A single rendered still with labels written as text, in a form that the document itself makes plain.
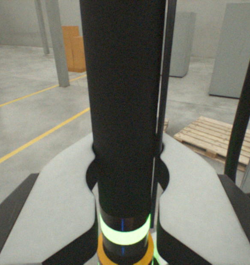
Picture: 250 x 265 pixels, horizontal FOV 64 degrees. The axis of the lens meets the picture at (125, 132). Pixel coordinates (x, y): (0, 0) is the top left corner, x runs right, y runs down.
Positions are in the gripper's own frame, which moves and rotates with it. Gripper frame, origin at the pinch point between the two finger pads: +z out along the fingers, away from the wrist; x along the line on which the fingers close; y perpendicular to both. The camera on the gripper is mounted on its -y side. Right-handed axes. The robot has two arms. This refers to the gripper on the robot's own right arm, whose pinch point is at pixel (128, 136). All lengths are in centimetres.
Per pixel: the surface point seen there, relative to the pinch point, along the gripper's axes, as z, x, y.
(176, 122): 340, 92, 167
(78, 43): 781, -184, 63
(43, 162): 212, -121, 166
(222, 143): 244, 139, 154
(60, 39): 585, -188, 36
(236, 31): 485, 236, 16
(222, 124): 303, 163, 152
